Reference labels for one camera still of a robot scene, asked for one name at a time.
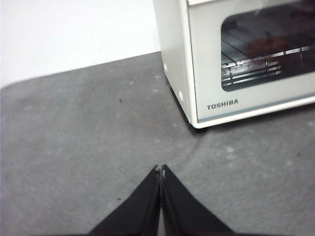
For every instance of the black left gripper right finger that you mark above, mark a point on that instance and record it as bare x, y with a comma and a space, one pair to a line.
182, 211

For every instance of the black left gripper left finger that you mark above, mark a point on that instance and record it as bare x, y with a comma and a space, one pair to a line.
137, 211

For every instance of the white glass oven door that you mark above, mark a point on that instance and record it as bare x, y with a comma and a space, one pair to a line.
209, 73

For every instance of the metal heater guard grille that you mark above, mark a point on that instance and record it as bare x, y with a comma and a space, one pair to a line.
248, 76

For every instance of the white Toshiba toaster oven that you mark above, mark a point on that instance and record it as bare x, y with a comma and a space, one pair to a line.
172, 49

